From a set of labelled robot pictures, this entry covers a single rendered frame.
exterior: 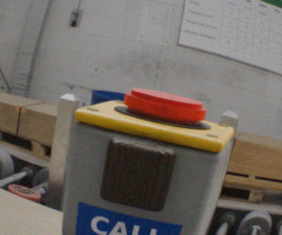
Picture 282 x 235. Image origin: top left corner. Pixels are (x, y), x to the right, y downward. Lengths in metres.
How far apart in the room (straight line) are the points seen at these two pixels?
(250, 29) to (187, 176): 7.17
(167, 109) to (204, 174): 0.04
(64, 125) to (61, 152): 0.06
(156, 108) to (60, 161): 1.18
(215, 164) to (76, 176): 0.07
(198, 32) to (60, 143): 6.08
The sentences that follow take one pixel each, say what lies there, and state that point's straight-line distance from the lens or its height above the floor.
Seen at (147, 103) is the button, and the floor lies 1.23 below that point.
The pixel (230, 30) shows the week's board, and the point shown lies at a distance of 7.52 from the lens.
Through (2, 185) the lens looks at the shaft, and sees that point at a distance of 1.84.
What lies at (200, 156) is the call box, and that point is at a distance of 0.34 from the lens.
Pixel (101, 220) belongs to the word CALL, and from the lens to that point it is 0.36.
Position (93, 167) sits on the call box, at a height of 1.20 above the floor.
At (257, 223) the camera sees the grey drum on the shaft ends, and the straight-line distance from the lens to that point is 1.87.
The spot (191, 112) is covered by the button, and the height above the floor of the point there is 1.23.
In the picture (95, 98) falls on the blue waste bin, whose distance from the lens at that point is 6.02.
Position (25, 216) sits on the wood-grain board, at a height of 0.90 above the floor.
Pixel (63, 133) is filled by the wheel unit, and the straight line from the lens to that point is 1.52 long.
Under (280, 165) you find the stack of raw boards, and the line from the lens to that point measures 6.28.
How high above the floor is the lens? 1.26
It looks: 6 degrees down
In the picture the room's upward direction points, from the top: 11 degrees clockwise
